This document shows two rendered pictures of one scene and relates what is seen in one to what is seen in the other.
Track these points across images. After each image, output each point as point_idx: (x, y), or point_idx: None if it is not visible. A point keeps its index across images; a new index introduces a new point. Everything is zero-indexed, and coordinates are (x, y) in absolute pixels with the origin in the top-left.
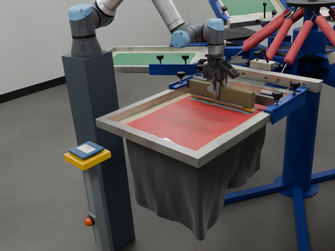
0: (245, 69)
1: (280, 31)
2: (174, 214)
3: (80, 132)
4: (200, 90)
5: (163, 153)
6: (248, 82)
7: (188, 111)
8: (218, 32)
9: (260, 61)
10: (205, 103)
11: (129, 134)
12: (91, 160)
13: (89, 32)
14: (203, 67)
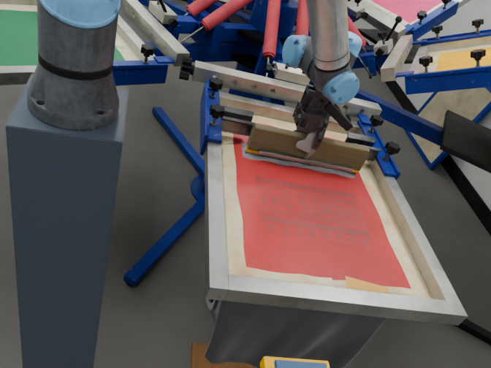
0: (278, 85)
1: (275, 7)
2: (296, 357)
3: (39, 285)
4: (272, 145)
5: (394, 317)
6: (287, 106)
7: (286, 193)
8: (355, 60)
9: (292, 70)
10: (279, 164)
11: (319, 302)
12: None
13: (112, 58)
14: (303, 113)
